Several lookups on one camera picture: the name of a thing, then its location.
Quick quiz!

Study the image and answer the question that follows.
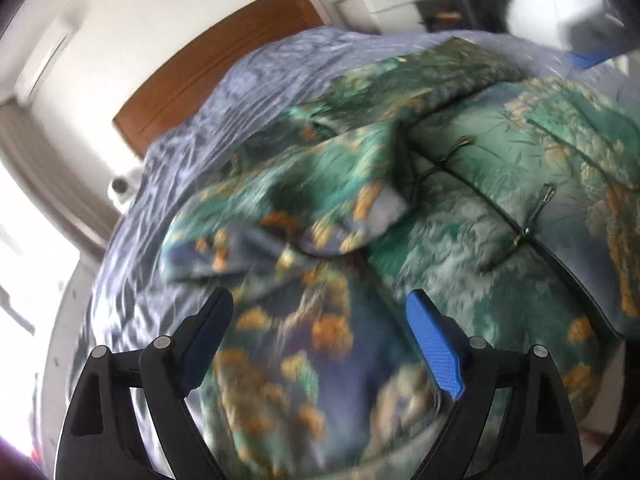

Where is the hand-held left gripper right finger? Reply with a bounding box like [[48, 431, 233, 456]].
[[406, 289, 586, 480]]

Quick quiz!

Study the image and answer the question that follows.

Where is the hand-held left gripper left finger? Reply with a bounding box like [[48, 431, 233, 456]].
[[55, 287, 235, 480]]

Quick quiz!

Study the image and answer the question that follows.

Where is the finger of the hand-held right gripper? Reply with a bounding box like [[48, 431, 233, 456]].
[[572, 46, 622, 70]]

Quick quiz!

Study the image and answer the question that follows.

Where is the green printed padded jacket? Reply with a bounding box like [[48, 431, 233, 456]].
[[162, 35, 640, 480]]

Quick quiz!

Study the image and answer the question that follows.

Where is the white window cabinet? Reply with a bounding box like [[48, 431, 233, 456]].
[[39, 260, 122, 466]]

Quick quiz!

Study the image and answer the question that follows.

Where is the window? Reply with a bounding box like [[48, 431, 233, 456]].
[[0, 160, 83, 461]]

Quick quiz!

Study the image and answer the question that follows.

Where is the bed with blue checked sheet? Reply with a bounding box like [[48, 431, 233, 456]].
[[85, 26, 640, 480]]

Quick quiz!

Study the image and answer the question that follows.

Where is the white grey desk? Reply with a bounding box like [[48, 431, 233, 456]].
[[334, 0, 452, 37]]

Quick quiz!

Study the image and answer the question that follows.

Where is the brown curtain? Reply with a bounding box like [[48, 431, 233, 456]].
[[0, 99, 122, 263]]

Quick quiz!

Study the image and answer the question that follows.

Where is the wooden bed headboard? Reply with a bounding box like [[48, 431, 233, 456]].
[[112, 0, 327, 159]]

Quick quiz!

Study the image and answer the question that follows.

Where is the white air conditioner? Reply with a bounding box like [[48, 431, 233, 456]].
[[15, 19, 77, 107]]

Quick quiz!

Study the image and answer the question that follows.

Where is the white round camera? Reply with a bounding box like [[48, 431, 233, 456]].
[[107, 169, 144, 209]]

